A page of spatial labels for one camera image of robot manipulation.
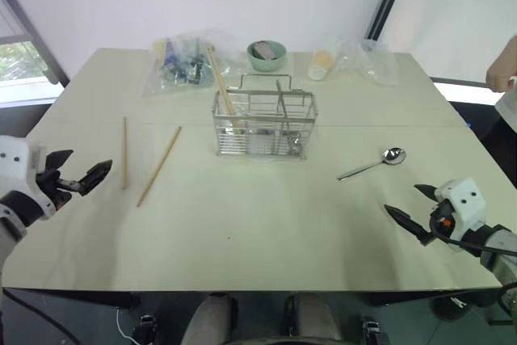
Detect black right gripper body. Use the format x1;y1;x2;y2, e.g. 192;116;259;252
429;198;457;238

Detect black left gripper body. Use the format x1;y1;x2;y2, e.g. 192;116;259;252
35;169;82;211

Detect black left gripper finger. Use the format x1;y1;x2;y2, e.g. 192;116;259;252
44;149;74;172
78;159;114;196

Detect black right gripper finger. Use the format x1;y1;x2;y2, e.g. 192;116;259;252
383;204;432;246
414;183;440;203

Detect bystander bare hand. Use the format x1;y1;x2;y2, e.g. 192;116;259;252
485;59;517;94

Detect wooden chopstick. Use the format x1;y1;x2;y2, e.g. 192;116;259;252
208;45;238;118
204;46;234;118
136;126;183;208
121;116;128;191

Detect silver metal spoon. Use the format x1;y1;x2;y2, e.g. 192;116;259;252
275;79;303;157
336;146;408;182

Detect black round base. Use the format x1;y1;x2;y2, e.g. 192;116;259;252
429;292;473;324

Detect bystander white garment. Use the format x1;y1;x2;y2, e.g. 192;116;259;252
495;76;517;124

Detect grey rounded leg shape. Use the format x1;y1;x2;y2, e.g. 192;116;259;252
180;292;240;345
282;292;345;345

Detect crumpled clear plastic bag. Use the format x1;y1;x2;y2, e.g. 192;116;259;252
334;36;401;87

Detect clear bag of cutlery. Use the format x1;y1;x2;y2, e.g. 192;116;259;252
140;27;240;99

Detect clear plastic cup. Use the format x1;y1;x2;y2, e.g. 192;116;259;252
306;35;341;82

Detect pale green bowl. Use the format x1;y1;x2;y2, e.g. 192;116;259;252
246;40;288;73

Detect grey flat item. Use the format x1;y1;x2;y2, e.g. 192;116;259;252
253;40;284;61

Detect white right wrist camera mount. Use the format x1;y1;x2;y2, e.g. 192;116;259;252
434;177;488;242

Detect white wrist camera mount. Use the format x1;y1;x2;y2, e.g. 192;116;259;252
434;177;488;242
0;134;57;221

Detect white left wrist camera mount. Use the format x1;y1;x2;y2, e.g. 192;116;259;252
0;134;57;221

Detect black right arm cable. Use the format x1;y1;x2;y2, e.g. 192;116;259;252
435;219;517;258

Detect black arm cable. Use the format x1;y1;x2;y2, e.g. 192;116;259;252
435;219;517;258
1;287;82;345

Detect dark window frame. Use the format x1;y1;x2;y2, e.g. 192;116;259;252
0;0;70;88

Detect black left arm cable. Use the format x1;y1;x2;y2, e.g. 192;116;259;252
1;287;82;345

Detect thin white cable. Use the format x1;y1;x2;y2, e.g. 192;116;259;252
116;307;139;341

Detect metal wire cutlery rack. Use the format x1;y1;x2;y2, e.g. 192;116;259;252
212;73;321;159

